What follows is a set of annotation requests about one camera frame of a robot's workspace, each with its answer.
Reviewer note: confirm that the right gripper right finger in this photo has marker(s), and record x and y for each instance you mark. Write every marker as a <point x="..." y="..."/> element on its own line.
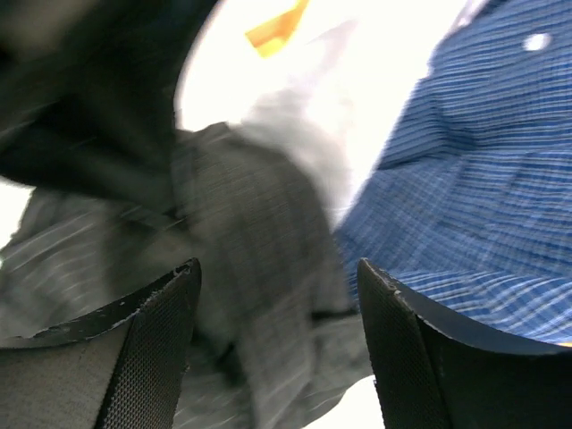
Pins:
<point x="436" y="368"/>

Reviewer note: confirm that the white shirt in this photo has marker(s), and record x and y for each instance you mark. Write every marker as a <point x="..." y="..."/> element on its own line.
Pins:
<point x="330" y="97"/>

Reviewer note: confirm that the black striped shirt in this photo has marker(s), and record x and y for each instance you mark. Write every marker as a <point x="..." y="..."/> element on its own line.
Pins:
<point x="121" y="197"/>

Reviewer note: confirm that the wooden clothes rack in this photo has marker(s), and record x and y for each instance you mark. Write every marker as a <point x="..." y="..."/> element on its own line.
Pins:
<point x="270" y="37"/>

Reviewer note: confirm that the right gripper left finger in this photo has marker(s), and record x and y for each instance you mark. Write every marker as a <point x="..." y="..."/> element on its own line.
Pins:
<point x="119" y="366"/>

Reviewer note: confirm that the blue checked shirt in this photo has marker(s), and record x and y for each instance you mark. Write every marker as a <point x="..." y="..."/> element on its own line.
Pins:
<point x="470" y="203"/>

